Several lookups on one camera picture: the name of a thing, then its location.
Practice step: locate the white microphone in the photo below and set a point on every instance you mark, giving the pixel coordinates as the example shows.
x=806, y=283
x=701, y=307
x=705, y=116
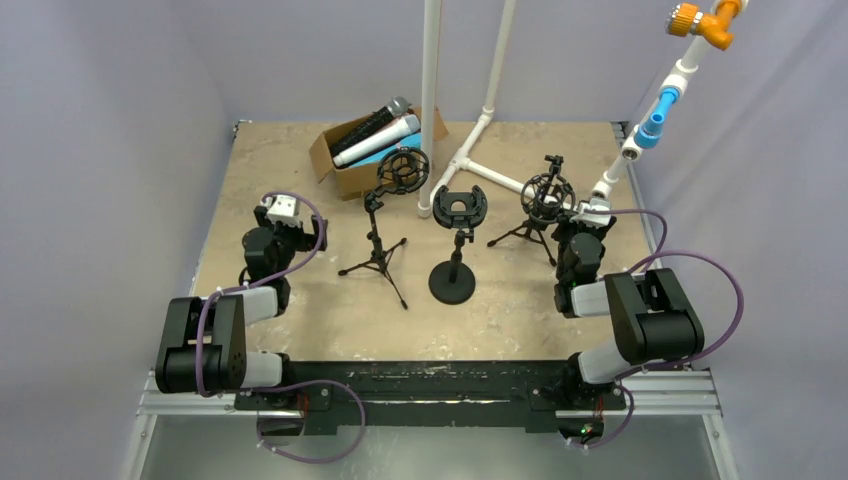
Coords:
x=405, y=126

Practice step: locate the aluminium rail frame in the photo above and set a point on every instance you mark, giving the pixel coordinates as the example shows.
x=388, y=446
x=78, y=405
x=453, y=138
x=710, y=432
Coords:
x=671, y=434

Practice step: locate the black sparkly microphone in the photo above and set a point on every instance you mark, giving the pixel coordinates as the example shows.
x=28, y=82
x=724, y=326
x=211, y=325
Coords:
x=395, y=107

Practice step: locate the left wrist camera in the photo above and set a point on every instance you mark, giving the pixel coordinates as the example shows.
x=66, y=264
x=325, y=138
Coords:
x=285, y=211

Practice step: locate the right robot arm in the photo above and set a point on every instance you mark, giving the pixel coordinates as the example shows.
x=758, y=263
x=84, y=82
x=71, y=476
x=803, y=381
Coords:
x=652, y=318

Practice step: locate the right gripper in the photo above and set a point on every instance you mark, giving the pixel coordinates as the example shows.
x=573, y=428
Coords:
x=566, y=225

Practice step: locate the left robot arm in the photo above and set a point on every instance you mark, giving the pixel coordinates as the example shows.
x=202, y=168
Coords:
x=203, y=347

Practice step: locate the round base mic stand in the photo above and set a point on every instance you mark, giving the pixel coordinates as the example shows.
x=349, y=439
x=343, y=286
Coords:
x=453, y=282

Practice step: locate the white PVC pipe frame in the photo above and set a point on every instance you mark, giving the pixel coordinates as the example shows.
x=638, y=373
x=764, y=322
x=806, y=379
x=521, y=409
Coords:
x=430, y=61

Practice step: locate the PVC pipe with coloured fittings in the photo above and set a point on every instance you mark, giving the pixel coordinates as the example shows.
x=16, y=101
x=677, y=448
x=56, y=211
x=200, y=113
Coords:
x=710, y=29

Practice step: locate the blue microphone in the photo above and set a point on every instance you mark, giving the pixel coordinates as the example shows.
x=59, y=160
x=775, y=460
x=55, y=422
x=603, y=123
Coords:
x=410, y=141

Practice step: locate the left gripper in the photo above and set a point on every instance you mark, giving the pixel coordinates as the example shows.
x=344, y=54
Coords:
x=315, y=234

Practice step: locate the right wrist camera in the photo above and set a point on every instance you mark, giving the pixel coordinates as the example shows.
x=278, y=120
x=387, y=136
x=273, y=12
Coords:
x=593, y=213

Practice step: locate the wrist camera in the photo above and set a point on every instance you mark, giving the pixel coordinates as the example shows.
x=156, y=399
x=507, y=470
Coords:
x=285, y=211
x=593, y=213

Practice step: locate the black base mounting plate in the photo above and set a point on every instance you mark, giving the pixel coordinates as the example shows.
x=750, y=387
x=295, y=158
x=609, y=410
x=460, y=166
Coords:
x=537, y=396

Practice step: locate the cardboard box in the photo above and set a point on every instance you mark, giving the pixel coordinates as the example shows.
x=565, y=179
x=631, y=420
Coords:
x=352, y=181

